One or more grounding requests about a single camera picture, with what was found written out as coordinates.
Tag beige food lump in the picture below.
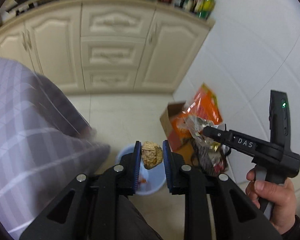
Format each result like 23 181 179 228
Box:
141 141 163 170

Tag light blue trash bin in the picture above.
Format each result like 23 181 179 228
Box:
119 155 166 196

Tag green yellow bottles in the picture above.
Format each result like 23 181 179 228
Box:
193 0 216 20

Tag orange rice bag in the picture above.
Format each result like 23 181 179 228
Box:
169 82 223 151

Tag brown cardboard box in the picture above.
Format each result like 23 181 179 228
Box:
160 101 197 166

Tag dark trousers leg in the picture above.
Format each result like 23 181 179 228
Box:
115 195 162 240

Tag right hand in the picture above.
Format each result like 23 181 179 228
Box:
245 169 297 234

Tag purple checked tablecloth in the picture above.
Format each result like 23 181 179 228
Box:
0 58 110 239

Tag cream lower cabinets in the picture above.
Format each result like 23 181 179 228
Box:
0 0 215 94

